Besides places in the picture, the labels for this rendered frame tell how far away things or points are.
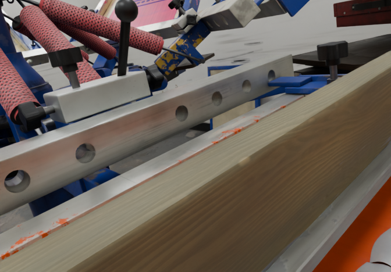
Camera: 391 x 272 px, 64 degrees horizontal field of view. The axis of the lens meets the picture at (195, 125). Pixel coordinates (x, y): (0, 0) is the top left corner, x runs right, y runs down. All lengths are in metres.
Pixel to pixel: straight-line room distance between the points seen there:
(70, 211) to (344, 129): 0.23
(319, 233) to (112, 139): 0.24
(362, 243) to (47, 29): 0.66
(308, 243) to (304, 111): 0.07
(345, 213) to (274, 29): 2.46
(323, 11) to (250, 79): 1.94
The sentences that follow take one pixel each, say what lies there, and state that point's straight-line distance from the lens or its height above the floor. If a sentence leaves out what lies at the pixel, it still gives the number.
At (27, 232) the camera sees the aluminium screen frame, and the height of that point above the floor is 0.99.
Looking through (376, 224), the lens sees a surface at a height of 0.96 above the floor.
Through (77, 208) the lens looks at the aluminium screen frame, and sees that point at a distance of 0.30.
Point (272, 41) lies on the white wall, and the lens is 2.67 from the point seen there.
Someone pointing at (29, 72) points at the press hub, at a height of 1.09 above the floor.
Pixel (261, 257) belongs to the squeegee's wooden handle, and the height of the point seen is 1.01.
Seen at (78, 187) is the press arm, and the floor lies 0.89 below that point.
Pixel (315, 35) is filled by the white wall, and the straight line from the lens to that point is 2.48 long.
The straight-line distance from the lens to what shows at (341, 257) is 0.25.
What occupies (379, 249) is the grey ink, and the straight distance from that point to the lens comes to 0.26.
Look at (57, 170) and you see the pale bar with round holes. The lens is 0.35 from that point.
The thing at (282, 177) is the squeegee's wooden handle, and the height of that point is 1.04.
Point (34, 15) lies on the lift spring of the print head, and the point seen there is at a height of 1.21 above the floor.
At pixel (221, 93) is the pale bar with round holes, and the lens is 0.47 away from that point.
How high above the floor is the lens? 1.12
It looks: 17 degrees down
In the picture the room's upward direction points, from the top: 12 degrees counter-clockwise
